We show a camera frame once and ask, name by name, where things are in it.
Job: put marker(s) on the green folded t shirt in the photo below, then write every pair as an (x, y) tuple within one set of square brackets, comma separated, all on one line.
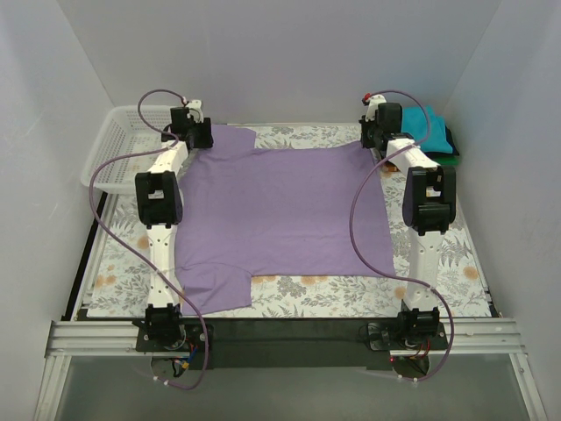
[(448, 161)]

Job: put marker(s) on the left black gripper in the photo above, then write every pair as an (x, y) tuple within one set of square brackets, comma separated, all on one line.
[(202, 134)]

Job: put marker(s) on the teal folded t shirt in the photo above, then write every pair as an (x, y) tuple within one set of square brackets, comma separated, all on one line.
[(414, 123)]

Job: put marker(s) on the black folded t shirt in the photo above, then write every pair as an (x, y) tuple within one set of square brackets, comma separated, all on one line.
[(451, 143)]

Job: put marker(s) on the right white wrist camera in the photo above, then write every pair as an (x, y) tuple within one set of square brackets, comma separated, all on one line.
[(372, 103)]

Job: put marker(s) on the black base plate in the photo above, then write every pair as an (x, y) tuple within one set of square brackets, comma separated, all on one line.
[(285, 342)]

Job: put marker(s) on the purple t shirt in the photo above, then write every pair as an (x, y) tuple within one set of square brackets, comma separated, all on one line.
[(250, 211)]

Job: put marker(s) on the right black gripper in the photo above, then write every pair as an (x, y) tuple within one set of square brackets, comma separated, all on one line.
[(365, 132)]

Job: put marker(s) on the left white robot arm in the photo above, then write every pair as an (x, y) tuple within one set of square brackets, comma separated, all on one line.
[(160, 210)]

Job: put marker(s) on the white plastic basket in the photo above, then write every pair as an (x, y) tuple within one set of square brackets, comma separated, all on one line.
[(125, 131)]

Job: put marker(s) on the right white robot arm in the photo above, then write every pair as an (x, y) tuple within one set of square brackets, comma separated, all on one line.
[(428, 209)]

